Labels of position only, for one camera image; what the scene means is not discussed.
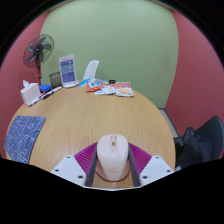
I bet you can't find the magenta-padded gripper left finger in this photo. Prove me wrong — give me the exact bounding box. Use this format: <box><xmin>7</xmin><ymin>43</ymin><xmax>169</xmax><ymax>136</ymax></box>
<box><xmin>50</xmin><ymin>141</ymin><xmax>99</xmax><ymax>188</ymax></box>

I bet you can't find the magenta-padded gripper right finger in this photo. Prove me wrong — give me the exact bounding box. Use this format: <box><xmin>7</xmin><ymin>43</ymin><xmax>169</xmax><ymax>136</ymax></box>
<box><xmin>127</xmin><ymin>142</ymin><xmax>175</xmax><ymax>187</ymax></box>

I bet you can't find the beige computer mouse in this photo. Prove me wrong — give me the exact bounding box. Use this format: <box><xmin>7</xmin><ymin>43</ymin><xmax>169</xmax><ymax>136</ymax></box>
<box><xmin>95</xmin><ymin>133</ymin><xmax>132</xmax><ymax>183</ymax></box>

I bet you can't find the blue patterned mouse pad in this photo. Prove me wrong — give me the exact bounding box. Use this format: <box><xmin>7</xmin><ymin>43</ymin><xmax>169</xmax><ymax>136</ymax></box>
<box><xmin>4</xmin><ymin>115</ymin><xmax>47</xmax><ymax>165</ymax></box>

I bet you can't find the black office chair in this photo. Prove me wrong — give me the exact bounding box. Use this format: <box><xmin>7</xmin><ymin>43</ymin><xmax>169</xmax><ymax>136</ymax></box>
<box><xmin>173</xmin><ymin>115</ymin><xmax>224</xmax><ymax>169</ymax></box>

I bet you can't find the large orange snack packet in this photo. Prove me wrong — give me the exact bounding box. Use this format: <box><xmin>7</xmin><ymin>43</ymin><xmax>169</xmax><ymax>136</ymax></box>
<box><xmin>114</xmin><ymin>81</ymin><xmax>135</xmax><ymax>98</ymax></box>

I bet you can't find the white red snack packet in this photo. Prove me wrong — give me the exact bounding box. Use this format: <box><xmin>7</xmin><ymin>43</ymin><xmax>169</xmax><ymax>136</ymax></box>
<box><xmin>94</xmin><ymin>84</ymin><xmax>116</xmax><ymax>96</ymax></box>

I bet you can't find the black whiteboard marker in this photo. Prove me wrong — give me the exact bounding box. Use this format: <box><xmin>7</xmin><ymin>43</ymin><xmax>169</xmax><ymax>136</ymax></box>
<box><xmin>41</xmin><ymin>85</ymin><xmax>63</xmax><ymax>100</ymax></box>

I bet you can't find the white whiteboard marker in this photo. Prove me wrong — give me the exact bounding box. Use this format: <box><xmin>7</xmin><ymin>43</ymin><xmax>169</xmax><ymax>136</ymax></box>
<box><xmin>29</xmin><ymin>94</ymin><xmax>46</xmax><ymax>107</ymax></box>

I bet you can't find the light blue packet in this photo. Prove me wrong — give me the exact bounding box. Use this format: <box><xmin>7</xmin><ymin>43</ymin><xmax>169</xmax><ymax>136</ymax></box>
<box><xmin>78</xmin><ymin>78</ymin><xmax>93</xmax><ymax>88</ymax></box>

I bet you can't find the blue whiteboard eraser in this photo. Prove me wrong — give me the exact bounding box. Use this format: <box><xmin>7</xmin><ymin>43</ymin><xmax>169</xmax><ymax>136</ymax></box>
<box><xmin>38</xmin><ymin>83</ymin><xmax>53</xmax><ymax>94</ymax></box>

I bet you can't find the white tissue box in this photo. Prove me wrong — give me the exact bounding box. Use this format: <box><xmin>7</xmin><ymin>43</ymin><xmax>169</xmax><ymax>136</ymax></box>
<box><xmin>19</xmin><ymin>79</ymin><xmax>41</xmax><ymax>107</ymax></box>

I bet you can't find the dark mesh pen cup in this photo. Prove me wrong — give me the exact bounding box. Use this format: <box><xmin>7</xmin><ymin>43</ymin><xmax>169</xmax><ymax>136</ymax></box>
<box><xmin>48</xmin><ymin>71</ymin><xmax>63</xmax><ymax>89</ymax></box>

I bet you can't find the clear sign stand blue card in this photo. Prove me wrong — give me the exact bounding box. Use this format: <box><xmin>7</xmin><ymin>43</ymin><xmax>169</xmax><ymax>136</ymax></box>
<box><xmin>58</xmin><ymin>53</ymin><xmax>80</xmax><ymax>89</ymax></box>

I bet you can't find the black standing fan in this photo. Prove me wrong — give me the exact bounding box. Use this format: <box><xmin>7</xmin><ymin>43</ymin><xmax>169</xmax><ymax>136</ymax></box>
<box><xmin>22</xmin><ymin>33</ymin><xmax>55</xmax><ymax>86</ymax></box>

